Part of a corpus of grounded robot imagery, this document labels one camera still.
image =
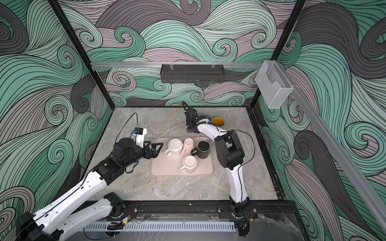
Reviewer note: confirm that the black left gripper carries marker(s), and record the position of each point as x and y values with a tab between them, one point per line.
154	154

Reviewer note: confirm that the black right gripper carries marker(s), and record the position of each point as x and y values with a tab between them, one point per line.
188	127

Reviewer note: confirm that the white ribbed mug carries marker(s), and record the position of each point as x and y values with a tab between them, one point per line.
174	147

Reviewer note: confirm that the blue butterfly mug yellow inside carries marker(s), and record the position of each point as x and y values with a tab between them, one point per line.
218	121

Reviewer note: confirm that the light pink mug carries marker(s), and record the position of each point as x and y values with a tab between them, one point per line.
188	146

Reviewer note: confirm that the cream white mug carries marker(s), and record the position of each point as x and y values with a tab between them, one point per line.
189	165

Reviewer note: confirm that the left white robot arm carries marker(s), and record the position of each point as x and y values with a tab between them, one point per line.
60	219

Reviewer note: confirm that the black mug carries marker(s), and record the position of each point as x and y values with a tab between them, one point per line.
202	150

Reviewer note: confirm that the beige silicone drying mat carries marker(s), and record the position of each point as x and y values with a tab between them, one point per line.
163	165

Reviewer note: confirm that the black wall tray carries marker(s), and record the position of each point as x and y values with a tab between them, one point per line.
192	73

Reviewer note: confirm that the clear plastic wall bin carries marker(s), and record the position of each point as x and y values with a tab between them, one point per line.
273	83

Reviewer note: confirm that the white slotted cable duct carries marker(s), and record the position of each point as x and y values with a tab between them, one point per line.
179	227

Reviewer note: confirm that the aluminium wall rail back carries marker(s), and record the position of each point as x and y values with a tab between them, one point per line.
137	64

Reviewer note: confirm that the aluminium wall rail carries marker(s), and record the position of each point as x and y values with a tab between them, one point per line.
308	100
137	64

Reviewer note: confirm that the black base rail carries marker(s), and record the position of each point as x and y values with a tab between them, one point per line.
222	209

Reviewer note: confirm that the black corner frame post right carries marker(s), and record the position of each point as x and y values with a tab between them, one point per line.
288	28

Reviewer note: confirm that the black corner frame post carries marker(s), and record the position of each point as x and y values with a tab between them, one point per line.
288	28
55	6

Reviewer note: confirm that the black corner frame post left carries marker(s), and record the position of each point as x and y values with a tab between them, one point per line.
55	6

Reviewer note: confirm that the aluminium wall rail right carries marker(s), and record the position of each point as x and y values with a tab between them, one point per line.
308	100

